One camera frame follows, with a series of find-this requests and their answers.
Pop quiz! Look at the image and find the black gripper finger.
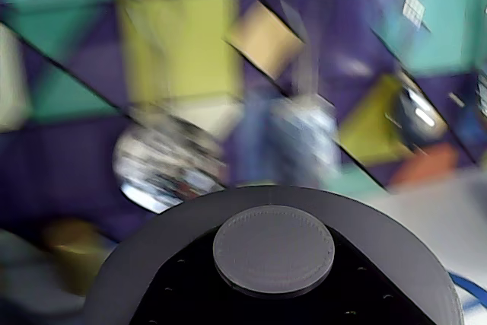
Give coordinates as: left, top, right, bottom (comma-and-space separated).
273, 228, 435, 325
125, 230, 275, 325

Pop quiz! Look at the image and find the gray lid with knob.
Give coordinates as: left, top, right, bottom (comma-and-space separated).
85, 186, 463, 325

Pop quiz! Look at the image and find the metal skimmer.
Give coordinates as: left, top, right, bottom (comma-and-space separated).
112, 110, 230, 215

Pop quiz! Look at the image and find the gray pot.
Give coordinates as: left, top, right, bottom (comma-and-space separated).
0, 228, 87, 325

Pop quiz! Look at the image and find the metal slotted spatula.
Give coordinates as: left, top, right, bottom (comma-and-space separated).
235, 0, 344, 189

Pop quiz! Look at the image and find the metal ladle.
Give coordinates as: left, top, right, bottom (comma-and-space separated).
393, 69, 450, 153

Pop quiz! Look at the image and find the small metal spoon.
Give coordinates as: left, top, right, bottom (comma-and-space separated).
475, 72, 487, 120

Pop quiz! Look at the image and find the blue toy kitchen unit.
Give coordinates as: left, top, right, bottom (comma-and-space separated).
0, 0, 487, 325

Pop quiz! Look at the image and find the blue cable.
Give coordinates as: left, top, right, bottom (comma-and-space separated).
444, 270, 487, 305

